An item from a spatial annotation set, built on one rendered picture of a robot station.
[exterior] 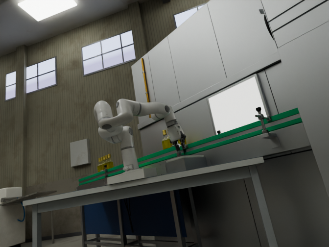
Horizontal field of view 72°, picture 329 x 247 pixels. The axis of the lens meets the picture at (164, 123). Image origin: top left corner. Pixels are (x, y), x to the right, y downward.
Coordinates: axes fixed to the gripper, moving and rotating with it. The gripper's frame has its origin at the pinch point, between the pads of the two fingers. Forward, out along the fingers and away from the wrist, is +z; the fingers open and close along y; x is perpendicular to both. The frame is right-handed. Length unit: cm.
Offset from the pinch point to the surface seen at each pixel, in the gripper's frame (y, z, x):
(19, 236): 502, 68, 13
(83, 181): 176, 2, -10
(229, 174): -28.4, 23.0, 0.9
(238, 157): -27.1, 17.9, -16.8
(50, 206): 75, 8, 62
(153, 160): 43.5, 3.3, -11.8
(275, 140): -52, 14, -18
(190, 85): 12, -47, -55
